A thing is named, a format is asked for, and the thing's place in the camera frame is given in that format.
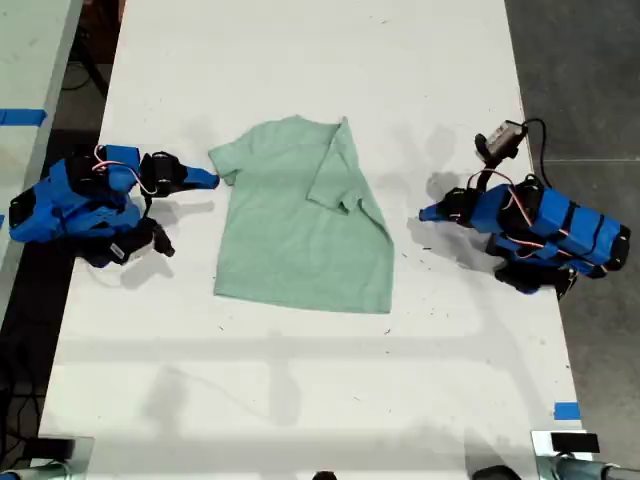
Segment black camera cable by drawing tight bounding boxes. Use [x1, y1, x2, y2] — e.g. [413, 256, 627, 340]
[521, 117, 550, 184]

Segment black camera stalk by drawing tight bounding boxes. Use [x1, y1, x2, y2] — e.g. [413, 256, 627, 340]
[149, 221, 177, 259]
[466, 158, 509, 194]

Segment short blue tape strip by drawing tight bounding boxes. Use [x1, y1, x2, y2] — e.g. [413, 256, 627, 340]
[553, 400, 582, 422]

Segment white box with black panel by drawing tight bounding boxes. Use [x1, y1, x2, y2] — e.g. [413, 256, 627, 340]
[530, 429, 602, 457]

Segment small black box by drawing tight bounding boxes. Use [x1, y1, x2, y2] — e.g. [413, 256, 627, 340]
[22, 436, 77, 463]

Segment long blue tape strip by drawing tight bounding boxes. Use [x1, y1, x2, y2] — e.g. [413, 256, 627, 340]
[0, 107, 49, 127]

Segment pale green T-shirt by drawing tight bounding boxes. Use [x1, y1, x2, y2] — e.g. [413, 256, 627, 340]
[207, 114, 397, 316]

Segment black floor cable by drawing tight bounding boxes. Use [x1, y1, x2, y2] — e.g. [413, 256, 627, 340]
[63, 47, 114, 99]

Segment large black clamp knob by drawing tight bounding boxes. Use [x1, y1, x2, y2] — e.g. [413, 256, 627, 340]
[471, 464, 522, 480]

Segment pale side table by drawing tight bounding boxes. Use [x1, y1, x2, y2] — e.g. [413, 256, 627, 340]
[0, 0, 85, 306]

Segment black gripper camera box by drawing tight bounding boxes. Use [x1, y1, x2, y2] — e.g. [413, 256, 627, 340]
[86, 221, 154, 269]
[474, 119, 530, 164]

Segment grey metal pipe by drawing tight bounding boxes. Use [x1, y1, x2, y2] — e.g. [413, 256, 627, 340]
[0, 460, 74, 480]
[552, 456, 640, 480]

